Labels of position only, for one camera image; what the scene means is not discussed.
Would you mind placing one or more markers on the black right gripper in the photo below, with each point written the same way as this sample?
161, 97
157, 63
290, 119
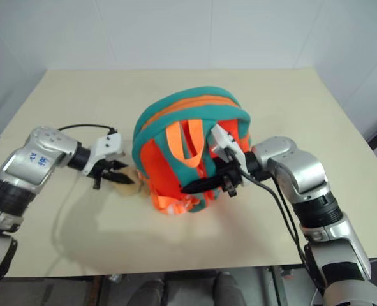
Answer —
231, 178

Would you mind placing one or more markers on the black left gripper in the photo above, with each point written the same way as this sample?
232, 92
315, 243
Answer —
102, 170

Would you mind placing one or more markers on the orange and teal backpack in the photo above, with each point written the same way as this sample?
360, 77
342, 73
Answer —
188, 108

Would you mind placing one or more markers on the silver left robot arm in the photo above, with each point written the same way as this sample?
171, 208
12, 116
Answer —
35, 162

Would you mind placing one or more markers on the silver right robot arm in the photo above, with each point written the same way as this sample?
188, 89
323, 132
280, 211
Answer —
303, 169

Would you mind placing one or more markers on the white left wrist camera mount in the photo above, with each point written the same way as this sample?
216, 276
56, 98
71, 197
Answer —
106, 145

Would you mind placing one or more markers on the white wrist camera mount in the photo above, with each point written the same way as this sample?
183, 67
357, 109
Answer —
106, 145
226, 140

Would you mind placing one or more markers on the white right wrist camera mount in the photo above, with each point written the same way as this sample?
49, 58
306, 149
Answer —
226, 140

